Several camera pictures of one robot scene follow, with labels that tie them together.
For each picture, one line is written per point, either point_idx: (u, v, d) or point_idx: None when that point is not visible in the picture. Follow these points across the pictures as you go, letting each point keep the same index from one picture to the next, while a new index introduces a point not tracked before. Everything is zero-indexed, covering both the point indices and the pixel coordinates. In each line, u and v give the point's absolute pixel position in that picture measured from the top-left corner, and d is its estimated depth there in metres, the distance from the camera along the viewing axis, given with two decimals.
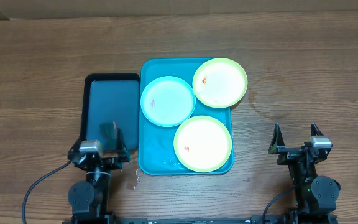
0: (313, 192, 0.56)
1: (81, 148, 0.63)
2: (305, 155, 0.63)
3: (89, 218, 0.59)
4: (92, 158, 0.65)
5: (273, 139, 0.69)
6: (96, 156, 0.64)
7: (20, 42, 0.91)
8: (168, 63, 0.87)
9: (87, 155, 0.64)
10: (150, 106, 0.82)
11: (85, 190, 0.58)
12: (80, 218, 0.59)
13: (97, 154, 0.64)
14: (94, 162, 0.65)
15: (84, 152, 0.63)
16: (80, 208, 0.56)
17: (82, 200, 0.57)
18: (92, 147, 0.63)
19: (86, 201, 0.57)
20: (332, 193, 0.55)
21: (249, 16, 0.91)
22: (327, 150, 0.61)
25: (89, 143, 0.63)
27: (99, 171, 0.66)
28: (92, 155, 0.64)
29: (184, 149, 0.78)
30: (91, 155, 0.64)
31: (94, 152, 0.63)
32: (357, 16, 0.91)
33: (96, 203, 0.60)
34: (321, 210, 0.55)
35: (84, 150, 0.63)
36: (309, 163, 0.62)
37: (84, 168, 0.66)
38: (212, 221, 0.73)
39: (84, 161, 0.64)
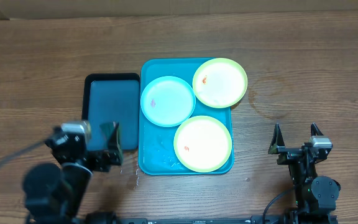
0: (313, 192, 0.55)
1: (64, 126, 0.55)
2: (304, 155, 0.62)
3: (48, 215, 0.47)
4: (74, 142, 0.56)
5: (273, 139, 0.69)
6: (79, 139, 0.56)
7: (20, 42, 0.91)
8: (168, 63, 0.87)
9: (68, 137, 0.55)
10: (150, 106, 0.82)
11: (45, 175, 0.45)
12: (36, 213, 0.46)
13: (82, 139, 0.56)
14: (76, 149, 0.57)
15: (66, 132, 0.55)
16: (36, 197, 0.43)
17: (40, 186, 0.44)
18: (78, 127, 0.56)
19: (44, 190, 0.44)
20: (332, 193, 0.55)
21: (249, 16, 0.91)
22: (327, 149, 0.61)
25: (74, 122, 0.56)
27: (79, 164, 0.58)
28: (75, 137, 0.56)
29: (184, 149, 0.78)
30: (74, 137, 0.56)
31: (79, 133, 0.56)
32: (357, 16, 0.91)
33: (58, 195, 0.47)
34: (321, 210, 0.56)
35: (68, 128, 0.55)
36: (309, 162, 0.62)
37: (61, 158, 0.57)
38: (212, 221, 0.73)
39: (64, 144, 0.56)
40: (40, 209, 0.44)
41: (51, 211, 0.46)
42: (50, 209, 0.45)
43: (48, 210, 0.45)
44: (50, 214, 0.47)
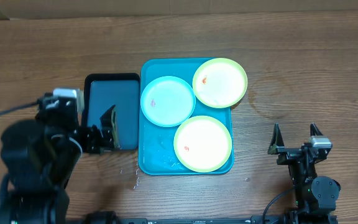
0: (313, 192, 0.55)
1: (55, 91, 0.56)
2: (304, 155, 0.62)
3: (28, 176, 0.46)
4: (65, 107, 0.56)
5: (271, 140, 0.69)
6: (70, 104, 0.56)
7: (20, 41, 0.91)
8: (168, 63, 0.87)
9: (59, 102, 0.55)
10: (150, 106, 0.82)
11: (28, 129, 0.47)
12: (17, 174, 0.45)
13: (73, 104, 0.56)
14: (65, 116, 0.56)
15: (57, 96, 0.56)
16: (16, 150, 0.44)
17: (20, 139, 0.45)
18: (70, 92, 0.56)
19: (25, 142, 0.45)
20: (332, 193, 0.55)
21: (249, 16, 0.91)
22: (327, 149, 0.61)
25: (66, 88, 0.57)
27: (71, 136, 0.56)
28: (66, 102, 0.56)
29: (184, 149, 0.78)
30: (64, 102, 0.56)
31: (69, 98, 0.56)
32: (357, 16, 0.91)
33: (40, 155, 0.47)
34: (321, 210, 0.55)
35: (59, 93, 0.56)
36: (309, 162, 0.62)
37: None
38: (212, 221, 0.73)
39: (55, 109, 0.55)
40: (18, 162, 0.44)
41: (31, 165, 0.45)
42: (29, 163, 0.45)
43: (27, 163, 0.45)
44: (29, 170, 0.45)
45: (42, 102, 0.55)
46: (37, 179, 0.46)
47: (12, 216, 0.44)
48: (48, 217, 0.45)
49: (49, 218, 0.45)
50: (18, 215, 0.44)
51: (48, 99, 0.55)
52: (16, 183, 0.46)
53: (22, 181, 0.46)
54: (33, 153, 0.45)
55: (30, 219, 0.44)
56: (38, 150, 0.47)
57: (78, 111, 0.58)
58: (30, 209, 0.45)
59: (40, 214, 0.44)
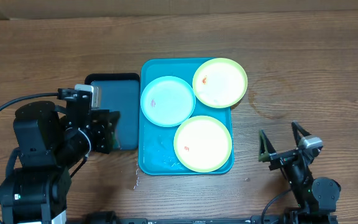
0: (313, 193, 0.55)
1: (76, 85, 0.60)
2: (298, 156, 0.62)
3: (37, 150, 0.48)
4: (82, 100, 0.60)
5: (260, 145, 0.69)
6: (86, 98, 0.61)
7: (20, 41, 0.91)
8: (168, 63, 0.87)
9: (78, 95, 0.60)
10: (150, 106, 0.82)
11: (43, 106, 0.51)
12: (26, 148, 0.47)
13: (89, 98, 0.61)
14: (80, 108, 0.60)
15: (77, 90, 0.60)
16: (27, 121, 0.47)
17: (33, 113, 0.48)
18: (88, 87, 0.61)
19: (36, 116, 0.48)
20: (333, 194, 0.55)
21: (249, 16, 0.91)
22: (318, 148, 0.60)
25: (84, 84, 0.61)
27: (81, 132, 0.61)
28: (84, 95, 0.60)
29: (184, 149, 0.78)
30: (82, 95, 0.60)
31: (87, 92, 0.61)
32: (357, 16, 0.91)
33: (50, 132, 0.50)
34: (321, 211, 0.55)
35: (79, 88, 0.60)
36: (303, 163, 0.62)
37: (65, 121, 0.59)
38: (212, 221, 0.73)
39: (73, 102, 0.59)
40: (29, 134, 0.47)
41: (41, 137, 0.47)
42: (39, 135, 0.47)
43: (37, 136, 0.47)
44: (38, 143, 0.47)
45: (61, 94, 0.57)
46: (44, 154, 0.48)
47: (15, 190, 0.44)
48: (50, 191, 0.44)
49: (50, 193, 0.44)
50: (22, 188, 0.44)
51: (69, 91, 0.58)
52: (23, 158, 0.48)
53: (31, 155, 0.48)
54: (43, 126, 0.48)
55: (33, 191, 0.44)
56: (48, 127, 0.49)
57: (93, 107, 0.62)
58: (33, 183, 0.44)
59: (42, 188, 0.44)
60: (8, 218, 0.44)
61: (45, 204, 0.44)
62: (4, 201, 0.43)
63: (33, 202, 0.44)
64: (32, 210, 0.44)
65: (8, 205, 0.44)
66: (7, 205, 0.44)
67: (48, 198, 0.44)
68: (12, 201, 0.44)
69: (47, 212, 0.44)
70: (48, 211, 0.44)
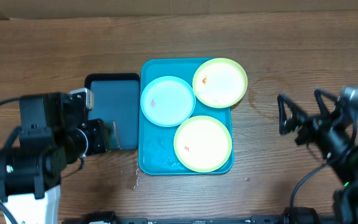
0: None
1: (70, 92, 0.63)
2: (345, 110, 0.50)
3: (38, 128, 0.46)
4: (78, 99, 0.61)
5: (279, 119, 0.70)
6: (81, 97, 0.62)
7: (20, 41, 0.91)
8: (168, 63, 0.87)
9: (73, 97, 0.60)
10: (150, 106, 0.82)
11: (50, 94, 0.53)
12: (27, 125, 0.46)
13: (84, 97, 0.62)
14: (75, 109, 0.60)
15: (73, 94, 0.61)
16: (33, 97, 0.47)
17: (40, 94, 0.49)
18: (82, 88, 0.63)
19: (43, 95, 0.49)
20: None
21: (249, 16, 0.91)
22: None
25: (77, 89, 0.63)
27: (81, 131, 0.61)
28: (78, 95, 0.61)
29: (184, 149, 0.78)
30: (76, 96, 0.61)
31: (80, 91, 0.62)
32: (357, 16, 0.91)
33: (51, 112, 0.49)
34: None
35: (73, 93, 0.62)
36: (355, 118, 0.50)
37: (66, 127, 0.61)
38: (212, 221, 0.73)
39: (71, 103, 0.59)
40: (32, 109, 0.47)
41: (43, 113, 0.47)
42: (42, 110, 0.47)
43: (40, 111, 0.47)
44: (38, 119, 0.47)
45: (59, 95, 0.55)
46: (44, 130, 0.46)
47: (8, 162, 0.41)
48: (44, 164, 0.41)
49: (44, 165, 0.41)
50: (15, 160, 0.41)
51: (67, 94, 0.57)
52: (23, 135, 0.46)
53: (30, 131, 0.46)
54: (46, 102, 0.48)
55: (25, 165, 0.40)
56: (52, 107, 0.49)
57: (88, 107, 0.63)
58: (27, 155, 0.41)
59: (35, 161, 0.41)
60: (0, 191, 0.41)
61: (38, 177, 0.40)
62: None
63: (25, 175, 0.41)
64: (23, 182, 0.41)
65: (0, 177, 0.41)
66: None
67: (41, 171, 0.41)
68: (5, 173, 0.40)
69: (40, 185, 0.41)
70: (41, 184, 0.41)
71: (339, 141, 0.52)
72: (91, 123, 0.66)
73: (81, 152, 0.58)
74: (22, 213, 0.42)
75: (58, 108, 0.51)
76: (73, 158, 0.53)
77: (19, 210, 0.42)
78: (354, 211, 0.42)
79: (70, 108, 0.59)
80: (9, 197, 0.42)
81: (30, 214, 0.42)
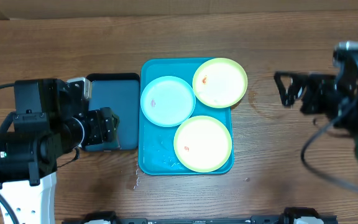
0: None
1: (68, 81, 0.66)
2: (350, 63, 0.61)
3: (33, 112, 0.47)
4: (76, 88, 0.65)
5: (286, 91, 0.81)
6: (79, 86, 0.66)
7: (20, 41, 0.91)
8: (168, 63, 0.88)
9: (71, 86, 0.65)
10: (150, 106, 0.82)
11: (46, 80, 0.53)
12: (21, 111, 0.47)
13: (81, 86, 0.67)
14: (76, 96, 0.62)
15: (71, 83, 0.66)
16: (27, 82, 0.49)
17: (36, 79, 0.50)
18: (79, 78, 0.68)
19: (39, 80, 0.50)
20: None
21: (249, 16, 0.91)
22: (357, 51, 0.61)
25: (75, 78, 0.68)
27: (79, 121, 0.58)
28: (76, 84, 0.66)
29: (184, 149, 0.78)
30: (74, 84, 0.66)
31: (78, 81, 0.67)
32: (357, 16, 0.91)
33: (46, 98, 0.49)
34: None
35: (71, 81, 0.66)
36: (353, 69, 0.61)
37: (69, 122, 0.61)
38: (212, 221, 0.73)
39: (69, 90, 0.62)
40: (27, 94, 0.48)
41: (38, 99, 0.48)
42: (37, 96, 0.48)
43: (36, 97, 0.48)
44: (33, 105, 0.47)
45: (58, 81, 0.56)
46: (39, 116, 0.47)
47: (1, 147, 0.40)
48: (39, 150, 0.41)
49: (38, 151, 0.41)
50: (8, 145, 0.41)
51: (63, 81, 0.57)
52: (17, 121, 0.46)
53: (25, 117, 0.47)
54: (42, 89, 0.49)
55: (19, 151, 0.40)
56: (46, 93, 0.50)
57: (86, 96, 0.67)
58: (20, 141, 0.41)
59: (30, 147, 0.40)
60: None
61: (33, 162, 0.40)
62: None
63: (20, 162, 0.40)
64: (18, 168, 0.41)
65: None
66: None
67: (35, 157, 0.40)
68: None
69: (35, 172, 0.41)
70: (36, 170, 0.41)
71: (345, 99, 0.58)
72: (87, 112, 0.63)
73: (79, 142, 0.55)
74: (18, 200, 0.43)
75: (53, 95, 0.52)
76: (69, 147, 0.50)
77: (15, 198, 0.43)
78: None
79: (67, 96, 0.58)
80: (3, 183, 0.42)
81: (27, 200, 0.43)
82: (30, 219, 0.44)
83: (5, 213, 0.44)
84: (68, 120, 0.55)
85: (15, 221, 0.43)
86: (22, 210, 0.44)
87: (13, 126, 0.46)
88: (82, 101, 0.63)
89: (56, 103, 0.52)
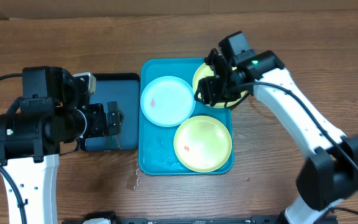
0: (232, 44, 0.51)
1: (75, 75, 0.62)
2: (214, 60, 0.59)
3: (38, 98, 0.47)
4: (81, 83, 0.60)
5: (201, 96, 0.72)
6: (84, 80, 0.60)
7: (20, 41, 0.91)
8: (168, 63, 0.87)
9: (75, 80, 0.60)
10: (150, 106, 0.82)
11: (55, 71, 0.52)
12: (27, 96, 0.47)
13: (86, 81, 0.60)
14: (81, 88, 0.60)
15: (78, 76, 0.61)
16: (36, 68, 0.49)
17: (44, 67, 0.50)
18: (86, 72, 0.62)
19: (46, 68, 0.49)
20: (245, 46, 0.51)
21: (249, 16, 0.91)
22: (211, 51, 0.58)
25: (81, 73, 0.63)
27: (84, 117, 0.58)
28: (81, 78, 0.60)
29: (184, 149, 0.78)
30: (79, 79, 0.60)
31: (84, 75, 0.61)
32: (356, 16, 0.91)
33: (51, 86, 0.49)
34: (241, 58, 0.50)
35: (77, 76, 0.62)
36: (219, 61, 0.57)
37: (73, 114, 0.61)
38: (212, 220, 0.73)
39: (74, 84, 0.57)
40: (34, 80, 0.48)
41: (45, 85, 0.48)
42: (44, 83, 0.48)
43: (43, 83, 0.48)
44: (40, 91, 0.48)
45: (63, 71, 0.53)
46: (44, 101, 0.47)
47: (8, 126, 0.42)
48: (43, 129, 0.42)
49: (43, 131, 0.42)
50: (15, 124, 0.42)
51: (69, 74, 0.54)
52: (23, 106, 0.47)
53: (32, 102, 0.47)
54: (48, 76, 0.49)
55: (25, 130, 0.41)
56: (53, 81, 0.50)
57: (90, 91, 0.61)
58: (27, 121, 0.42)
59: (34, 126, 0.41)
60: (0, 154, 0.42)
61: (37, 139, 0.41)
62: None
63: (25, 140, 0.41)
64: (22, 145, 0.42)
65: (0, 140, 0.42)
66: None
67: (40, 135, 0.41)
68: (4, 136, 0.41)
69: (39, 149, 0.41)
70: (40, 147, 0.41)
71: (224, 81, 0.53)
72: (89, 106, 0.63)
73: (80, 133, 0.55)
74: (22, 175, 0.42)
75: (60, 83, 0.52)
76: (69, 137, 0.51)
77: (20, 173, 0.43)
78: (243, 67, 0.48)
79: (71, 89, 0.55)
80: (9, 160, 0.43)
81: (30, 177, 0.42)
82: (33, 196, 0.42)
83: (8, 190, 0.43)
84: (72, 111, 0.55)
85: (17, 196, 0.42)
86: (25, 186, 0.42)
87: (20, 111, 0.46)
88: (84, 94, 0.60)
89: (62, 91, 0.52)
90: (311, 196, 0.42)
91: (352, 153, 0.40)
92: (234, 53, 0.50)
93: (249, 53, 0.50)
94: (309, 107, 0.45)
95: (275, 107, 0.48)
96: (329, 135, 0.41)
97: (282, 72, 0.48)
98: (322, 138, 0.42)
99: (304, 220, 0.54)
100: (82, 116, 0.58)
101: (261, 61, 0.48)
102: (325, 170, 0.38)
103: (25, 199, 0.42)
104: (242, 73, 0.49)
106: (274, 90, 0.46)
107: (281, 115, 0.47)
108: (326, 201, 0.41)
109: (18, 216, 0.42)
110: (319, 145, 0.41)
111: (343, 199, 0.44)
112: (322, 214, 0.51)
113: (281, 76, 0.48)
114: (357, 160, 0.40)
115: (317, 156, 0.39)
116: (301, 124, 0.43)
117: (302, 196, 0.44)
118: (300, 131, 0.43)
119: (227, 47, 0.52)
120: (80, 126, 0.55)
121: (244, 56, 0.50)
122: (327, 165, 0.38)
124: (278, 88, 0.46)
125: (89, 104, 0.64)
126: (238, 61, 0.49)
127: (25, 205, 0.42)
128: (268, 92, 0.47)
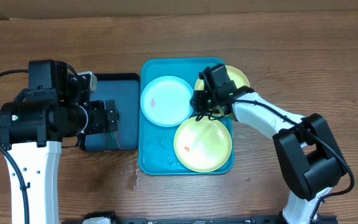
0: (215, 79, 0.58)
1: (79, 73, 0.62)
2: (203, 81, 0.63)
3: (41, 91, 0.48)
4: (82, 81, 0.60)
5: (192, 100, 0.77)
6: (86, 78, 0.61)
7: (21, 41, 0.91)
8: (168, 63, 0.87)
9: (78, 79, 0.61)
10: (150, 106, 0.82)
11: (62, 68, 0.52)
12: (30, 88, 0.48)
13: (88, 79, 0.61)
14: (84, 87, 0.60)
15: (82, 74, 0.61)
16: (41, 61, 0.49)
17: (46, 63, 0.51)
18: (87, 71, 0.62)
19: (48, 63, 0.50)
20: (225, 79, 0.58)
21: (249, 16, 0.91)
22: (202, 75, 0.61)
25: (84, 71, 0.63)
27: (87, 116, 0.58)
28: (82, 76, 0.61)
29: (184, 149, 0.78)
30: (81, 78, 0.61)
31: (86, 73, 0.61)
32: (356, 16, 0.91)
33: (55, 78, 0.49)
34: (222, 91, 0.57)
35: (80, 74, 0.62)
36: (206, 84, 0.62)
37: None
38: (212, 221, 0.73)
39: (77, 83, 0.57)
40: (40, 72, 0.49)
41: (50, 77, 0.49)
42: (49, 74, 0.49)
43: (47, 76, 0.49)
44: (45, 82, 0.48)
45: (67, 67, 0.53)
46: (48, 92, 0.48)
47: (13, 111, 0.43)
48: (48, 116, 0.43)
49: (47, 118, 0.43)
50: (20, 111, 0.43)
51: (72, 70, 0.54)
52: (29, 97, 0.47)
53: (36, 92, 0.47)
54: (54, 70, 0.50)
55: (29, 117, 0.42)
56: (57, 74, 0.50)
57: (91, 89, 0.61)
58: (32, 108, 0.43)
59: (39, 114, 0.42)
60: (5, 137, 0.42)
61: (41, 125, 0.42)
62: (2, 122, 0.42)
63: (30, 126, 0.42)
64: (26, 132, 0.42)
65: (5, 126, 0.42)
66: (4, 127, 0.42)
67: (44, 121, 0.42)
68: (10, 122, 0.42)
69: (43, 134, 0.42)
70: (44, 132, 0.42)
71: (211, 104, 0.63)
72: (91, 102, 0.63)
73: (81, 129, 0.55)
74: (25, 159, 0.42)
75: (64, 78, 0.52)
76: (72, 131, 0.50)
77: (23, 157, 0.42)
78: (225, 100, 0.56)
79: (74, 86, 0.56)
80: (13, 144, 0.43)
81: (33, 162, 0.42)
82: (35, 181, 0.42)
83: (12, 173, 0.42)
84: (75, 106, 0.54)
85: (20, 179, 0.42)
86: (28, 170, 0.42)
87: (23, 100, 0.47)
88: (86, 91, 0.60)
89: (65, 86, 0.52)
90: (297, 187, 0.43)
91: (316, 130, 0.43)
92: (216, 84, 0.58)
93: (230, 84, 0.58)
94: (274, 106, 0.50)
95: (250, 117, 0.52)
96: (289, 119, 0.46)
97: (252, 94, 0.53)
98: (285, 123, 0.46)
99: (299, 216, 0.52)
100: (87, 115, 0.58)
101: (237, 93, 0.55)
102: (291, 145, 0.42)
103: (27, 182, 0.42)
104: (225, 106, 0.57)
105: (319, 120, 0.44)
106: (246, 105, 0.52)
107: (256, 123, 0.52)
108: (311, 188, 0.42)
109: (20, 200, 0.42)
110: (283, 127, 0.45)
111: (330, 186, 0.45)
112: (315, 206, 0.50)
113: (250, 96, 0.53)
114: (324, 139, 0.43)
115: (284, 135, 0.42)
116: (268, 118, 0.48)
117: (289, 186, 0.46)
118: (268, 124, 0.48)
119: (211, 78, 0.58)
120: (82, 123, 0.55)
121: (225, 88, 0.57)
122: (291, 143, 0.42)
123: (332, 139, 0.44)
124: (247, 101, 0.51)
125: (91, 102, 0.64)
126: (220, 92, 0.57)
127: (28, 188, 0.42)
128: (242, 107, 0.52)
